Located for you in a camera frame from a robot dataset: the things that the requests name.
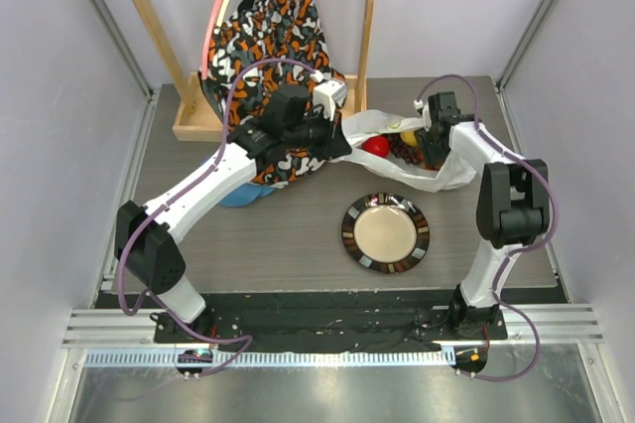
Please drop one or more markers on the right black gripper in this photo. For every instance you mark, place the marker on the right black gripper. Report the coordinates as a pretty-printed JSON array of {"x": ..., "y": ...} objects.
[{"x": 432, "y": 138}]

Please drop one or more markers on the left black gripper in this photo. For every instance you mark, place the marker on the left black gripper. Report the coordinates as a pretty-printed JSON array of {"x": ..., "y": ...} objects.
[{"x": 334, "y": 143}]

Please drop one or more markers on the white plastic bag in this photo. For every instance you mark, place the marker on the white plastic bag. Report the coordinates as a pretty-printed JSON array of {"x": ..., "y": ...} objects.
[{"x": 453, "y": 174}]

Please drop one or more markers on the red fake apple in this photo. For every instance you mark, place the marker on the red fake apple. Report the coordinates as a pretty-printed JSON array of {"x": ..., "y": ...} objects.
[{"x": 377, "y": 145}]

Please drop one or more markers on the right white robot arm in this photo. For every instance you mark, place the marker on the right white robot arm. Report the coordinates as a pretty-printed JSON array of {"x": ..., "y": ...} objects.
[{"x": 513, "y": 206}]

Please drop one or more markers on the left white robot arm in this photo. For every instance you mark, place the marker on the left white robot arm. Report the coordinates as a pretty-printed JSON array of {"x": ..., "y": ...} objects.
[{"x": 147, "y": 236}]

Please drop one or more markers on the yellow fake pear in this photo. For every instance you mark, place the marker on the yellow fake pear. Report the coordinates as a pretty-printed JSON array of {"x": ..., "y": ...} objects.
[{"x": 409, "y": 139}]

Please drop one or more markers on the purple fake grapes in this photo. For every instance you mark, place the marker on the purple fake grapes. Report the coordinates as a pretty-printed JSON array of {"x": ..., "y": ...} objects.
[{"x": 411, "y": 155}]

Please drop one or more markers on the striped rim ceramic plate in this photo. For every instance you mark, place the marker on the striped rim ceramic plate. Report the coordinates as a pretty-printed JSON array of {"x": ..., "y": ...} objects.
[{"x": 385, "y": 233}]

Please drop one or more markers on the blue cloth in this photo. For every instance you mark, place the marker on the blue cloth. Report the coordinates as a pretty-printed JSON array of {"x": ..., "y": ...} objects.
[{"x": 245, "y": 195}]

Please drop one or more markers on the camouflage patterned cloth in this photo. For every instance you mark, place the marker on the camouflage patterned cloth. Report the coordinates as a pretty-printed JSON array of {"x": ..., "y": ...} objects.
[{"x": 262, "y": 46}]

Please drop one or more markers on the wooden hanger rack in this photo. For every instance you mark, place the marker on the wooden hanger rack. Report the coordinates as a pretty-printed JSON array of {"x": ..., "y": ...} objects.
[{"x": 195, "y": 120}]

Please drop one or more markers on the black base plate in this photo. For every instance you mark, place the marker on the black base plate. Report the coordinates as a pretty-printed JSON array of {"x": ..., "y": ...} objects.
[{"x": 383, "y": 321}]

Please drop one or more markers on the white slotted cable duct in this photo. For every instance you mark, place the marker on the white slotted cable duct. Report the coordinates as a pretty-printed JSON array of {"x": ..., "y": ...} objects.
[{"x": 191, "y": 358}]

